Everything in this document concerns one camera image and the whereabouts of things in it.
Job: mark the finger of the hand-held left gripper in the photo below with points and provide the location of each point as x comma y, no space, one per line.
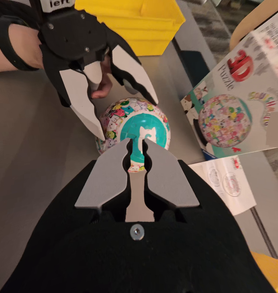
134,71
77,96

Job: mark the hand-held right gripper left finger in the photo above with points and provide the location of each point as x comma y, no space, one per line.
107,183

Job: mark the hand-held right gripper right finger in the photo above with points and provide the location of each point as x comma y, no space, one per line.
171,183

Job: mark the colourful puzzle ball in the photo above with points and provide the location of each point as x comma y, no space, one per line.
134,123

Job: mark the white printed puzzle box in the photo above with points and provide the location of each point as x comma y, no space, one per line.
221,103

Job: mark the person's left hand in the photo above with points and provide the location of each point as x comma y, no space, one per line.
27,45

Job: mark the yellow plastic bin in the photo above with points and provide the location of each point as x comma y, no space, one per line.
271,270
141,22

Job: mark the folded paper leaflet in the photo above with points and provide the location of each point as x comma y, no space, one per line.
221,183

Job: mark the black wristband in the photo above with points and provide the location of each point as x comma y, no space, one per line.
1,39

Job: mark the instruction sheet on wooden board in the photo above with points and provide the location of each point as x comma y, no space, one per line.
241,27

